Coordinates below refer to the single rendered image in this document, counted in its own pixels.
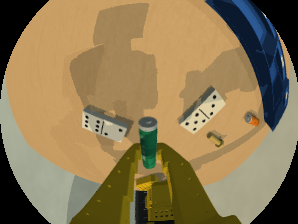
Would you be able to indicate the blue bin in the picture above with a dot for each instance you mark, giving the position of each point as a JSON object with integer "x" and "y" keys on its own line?
{"x": 257, "y": 42}

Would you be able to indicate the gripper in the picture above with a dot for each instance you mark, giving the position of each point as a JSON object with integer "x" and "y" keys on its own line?
{"x": 111, "y": 202}

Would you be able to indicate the orange battery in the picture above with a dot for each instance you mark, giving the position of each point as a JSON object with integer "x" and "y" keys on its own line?
{"x": 251, "y": 120}

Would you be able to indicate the white domino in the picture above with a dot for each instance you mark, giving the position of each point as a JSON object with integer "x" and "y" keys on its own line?
{"x": 203, "y": 111}
{"x": 103, "y": 125}

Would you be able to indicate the green battery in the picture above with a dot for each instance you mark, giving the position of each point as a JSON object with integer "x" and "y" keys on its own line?
{"x": 148, "y": 141}

